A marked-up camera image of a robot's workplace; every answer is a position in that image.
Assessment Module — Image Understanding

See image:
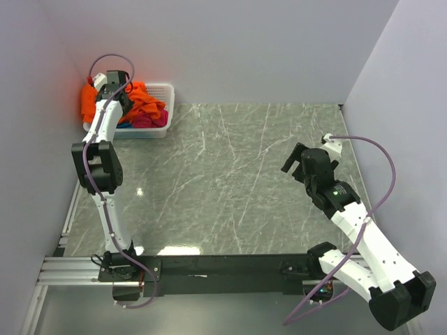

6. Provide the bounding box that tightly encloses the orange t shirt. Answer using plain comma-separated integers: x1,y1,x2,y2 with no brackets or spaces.
80,82,167,124

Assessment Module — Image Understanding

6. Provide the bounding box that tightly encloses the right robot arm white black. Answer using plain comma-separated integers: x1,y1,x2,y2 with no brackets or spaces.
281,137,437,331

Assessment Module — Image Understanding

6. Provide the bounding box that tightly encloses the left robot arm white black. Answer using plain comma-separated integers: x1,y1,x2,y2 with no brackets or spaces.
71,70,141,282

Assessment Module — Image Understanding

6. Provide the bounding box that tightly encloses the blue t shirt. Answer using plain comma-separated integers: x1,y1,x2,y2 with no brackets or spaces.
117,122,133,129

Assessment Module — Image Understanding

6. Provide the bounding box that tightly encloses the white plastic laundry basket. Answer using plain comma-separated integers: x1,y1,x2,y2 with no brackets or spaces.
82,82,175,140

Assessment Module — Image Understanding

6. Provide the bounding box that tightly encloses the magenta t shirt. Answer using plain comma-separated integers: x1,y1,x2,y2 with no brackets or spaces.
131,109,169,128

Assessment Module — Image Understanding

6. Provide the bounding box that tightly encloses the black base beam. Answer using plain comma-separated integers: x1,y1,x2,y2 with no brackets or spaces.
98,253,325,301

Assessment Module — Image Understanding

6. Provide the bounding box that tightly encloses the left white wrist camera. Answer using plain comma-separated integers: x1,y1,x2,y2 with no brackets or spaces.
87,73,107,91

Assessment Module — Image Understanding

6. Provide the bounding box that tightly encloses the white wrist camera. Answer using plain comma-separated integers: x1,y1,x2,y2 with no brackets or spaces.
87,73,107,91
320,133,342,161

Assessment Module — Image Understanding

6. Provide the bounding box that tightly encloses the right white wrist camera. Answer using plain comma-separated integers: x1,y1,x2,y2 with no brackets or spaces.
320,133,342,161

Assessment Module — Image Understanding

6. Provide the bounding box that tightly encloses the aluminium frame rail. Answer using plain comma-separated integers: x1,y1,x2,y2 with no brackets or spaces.
20,181,105,335

